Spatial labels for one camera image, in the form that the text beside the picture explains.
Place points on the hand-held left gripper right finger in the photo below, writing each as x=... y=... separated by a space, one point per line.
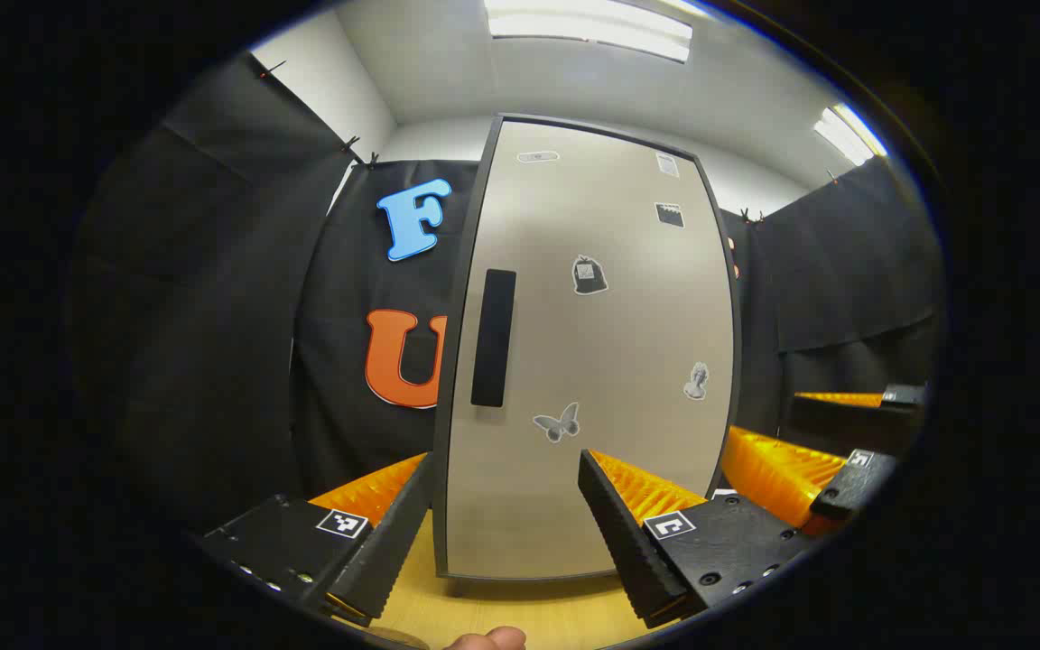
x=624 y=542

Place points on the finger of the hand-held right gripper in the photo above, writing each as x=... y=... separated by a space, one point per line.
x=845 y=420
x=773 y=474

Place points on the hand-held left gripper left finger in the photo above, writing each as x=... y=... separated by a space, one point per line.
x=394 y=542

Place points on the black backdrop cloth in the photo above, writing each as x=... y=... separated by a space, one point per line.
x=213 y=316

